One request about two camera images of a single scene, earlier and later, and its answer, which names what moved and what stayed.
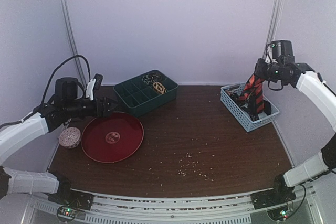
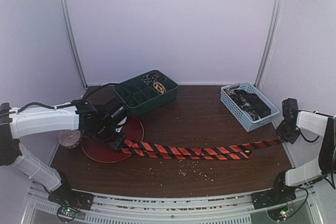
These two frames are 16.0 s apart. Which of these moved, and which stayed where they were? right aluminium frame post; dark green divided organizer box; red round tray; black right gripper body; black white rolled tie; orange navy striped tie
Moved: black right gripper body; orange navy striped tie
Stayed: red round tray; right aluminium frame post; dark green divided organizer box; black white rolled tie
